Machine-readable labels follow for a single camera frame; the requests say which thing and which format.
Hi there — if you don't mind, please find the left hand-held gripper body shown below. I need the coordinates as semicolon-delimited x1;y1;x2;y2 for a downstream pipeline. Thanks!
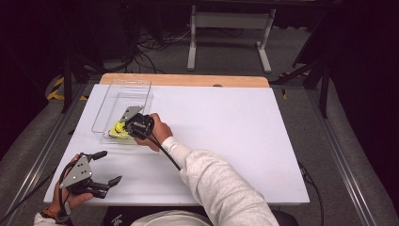
58;153;109;200

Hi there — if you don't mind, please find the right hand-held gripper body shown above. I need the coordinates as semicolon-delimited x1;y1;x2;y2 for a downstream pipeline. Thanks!
118;105;155;141

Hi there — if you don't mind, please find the clear plastic tray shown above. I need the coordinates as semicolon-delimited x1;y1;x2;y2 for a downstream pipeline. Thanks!
90;78;154;146

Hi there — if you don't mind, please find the person's right hand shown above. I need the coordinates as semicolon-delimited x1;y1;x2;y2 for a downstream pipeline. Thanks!
135;112;174;153

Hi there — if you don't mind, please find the person's left hand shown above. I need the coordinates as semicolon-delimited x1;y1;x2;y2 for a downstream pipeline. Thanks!
50;153;95;215

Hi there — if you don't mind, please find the person's black clothing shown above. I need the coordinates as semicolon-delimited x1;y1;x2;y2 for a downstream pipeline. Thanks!
103;205;299;226

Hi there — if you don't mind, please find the person's white cap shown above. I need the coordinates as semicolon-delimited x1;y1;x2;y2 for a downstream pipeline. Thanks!
130;210;215;226

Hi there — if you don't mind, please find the black metal stand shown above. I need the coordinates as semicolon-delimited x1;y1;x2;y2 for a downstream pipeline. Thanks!
60;53;107;114
271;59;333;120

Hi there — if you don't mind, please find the yellow black floor tape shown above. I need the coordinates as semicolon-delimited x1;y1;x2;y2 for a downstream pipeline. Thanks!
46;76;88;102

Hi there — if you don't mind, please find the white table cover board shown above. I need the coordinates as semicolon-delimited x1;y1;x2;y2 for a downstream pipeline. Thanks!
43;84;311;206

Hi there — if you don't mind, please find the white metal stand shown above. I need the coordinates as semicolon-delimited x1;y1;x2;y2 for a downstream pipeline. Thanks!
186;4;277;74

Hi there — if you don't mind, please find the grey metal floor rail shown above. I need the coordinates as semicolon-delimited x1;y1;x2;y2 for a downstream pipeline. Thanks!
305;90;377;226
0;83;92;226

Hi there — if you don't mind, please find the right hand-held gripper cable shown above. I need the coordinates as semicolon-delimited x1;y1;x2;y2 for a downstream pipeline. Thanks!
140;130;183;172

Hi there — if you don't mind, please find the hand-held gripper cable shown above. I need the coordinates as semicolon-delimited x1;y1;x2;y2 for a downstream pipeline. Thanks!
55;159;76;225
140;130;183;172

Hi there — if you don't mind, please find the left hand-held gripper cable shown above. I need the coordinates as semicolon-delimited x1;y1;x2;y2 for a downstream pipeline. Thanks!
55;159;76;225

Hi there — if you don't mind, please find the orange bead bracelet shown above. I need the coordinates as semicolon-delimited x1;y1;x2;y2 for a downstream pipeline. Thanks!
40;206;59;220

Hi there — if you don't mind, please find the bundle of black floor cables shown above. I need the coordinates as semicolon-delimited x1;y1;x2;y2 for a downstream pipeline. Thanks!
125;27;192;74

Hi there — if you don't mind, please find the black floor cable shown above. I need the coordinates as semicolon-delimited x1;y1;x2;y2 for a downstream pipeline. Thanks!
297;161;326;226

